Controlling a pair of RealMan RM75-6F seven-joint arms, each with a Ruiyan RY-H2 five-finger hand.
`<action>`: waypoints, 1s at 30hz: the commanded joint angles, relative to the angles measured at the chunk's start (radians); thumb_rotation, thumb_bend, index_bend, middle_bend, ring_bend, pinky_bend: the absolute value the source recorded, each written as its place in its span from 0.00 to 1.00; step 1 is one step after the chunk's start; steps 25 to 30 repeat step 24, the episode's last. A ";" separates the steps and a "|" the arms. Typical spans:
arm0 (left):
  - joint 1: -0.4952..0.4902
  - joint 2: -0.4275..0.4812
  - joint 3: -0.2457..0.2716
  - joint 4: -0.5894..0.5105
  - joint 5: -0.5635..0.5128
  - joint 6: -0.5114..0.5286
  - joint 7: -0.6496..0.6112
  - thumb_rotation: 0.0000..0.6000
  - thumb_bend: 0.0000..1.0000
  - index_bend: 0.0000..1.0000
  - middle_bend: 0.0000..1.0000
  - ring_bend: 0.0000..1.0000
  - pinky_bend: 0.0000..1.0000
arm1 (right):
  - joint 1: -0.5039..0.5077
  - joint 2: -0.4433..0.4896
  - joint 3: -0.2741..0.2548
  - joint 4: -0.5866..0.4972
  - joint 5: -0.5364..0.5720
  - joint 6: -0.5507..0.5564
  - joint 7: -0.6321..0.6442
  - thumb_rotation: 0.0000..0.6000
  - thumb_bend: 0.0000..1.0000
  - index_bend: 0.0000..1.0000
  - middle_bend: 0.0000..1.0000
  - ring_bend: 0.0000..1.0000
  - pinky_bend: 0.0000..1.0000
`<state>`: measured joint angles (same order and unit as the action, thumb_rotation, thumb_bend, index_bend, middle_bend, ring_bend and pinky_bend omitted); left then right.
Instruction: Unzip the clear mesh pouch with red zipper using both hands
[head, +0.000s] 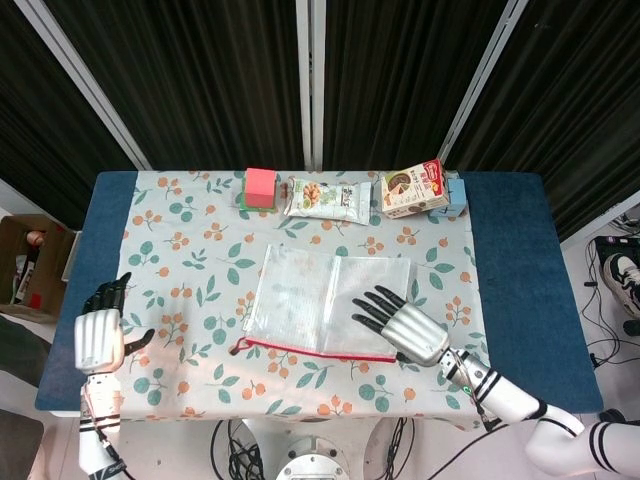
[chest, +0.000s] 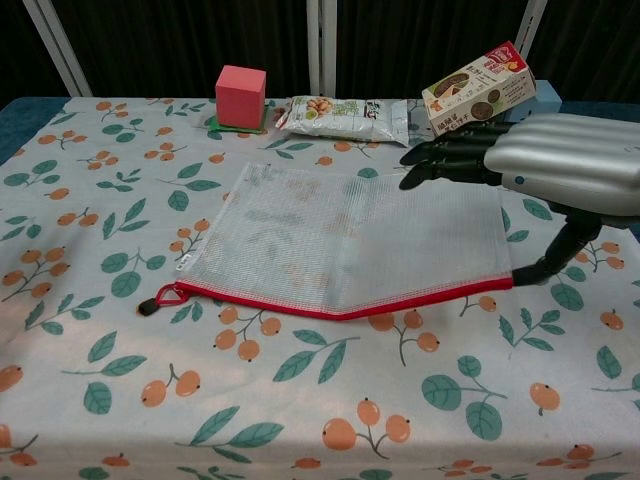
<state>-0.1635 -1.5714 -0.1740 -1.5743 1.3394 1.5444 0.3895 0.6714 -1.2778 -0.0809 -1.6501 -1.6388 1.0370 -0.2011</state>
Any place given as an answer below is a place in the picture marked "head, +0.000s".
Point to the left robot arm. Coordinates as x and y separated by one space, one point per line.
100 400

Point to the floral print tablecloth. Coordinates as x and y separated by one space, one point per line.
200 250

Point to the clear mesh zipper pouch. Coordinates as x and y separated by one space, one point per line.
300 300

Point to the light blue foam cube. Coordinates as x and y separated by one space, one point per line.
456 197

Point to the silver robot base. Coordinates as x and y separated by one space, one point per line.
315 460

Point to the red cookie box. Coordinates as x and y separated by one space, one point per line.
410 192

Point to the black and white sneaker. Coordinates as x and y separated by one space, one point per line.
622 280

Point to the brown cardboard box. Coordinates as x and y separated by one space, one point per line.
30 270

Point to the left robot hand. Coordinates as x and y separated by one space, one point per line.
97 340

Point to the green square pad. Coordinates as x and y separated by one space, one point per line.
257 210

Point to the silver nut snack packet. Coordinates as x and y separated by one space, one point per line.
325 200

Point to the white frame post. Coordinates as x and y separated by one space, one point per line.
310 85
85 85
480 85

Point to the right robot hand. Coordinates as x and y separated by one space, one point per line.
415 335

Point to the pink foam cube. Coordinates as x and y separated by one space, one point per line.
260 187

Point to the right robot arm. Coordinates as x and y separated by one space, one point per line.
510 400

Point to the black pleated curtain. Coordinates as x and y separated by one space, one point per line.
200 75

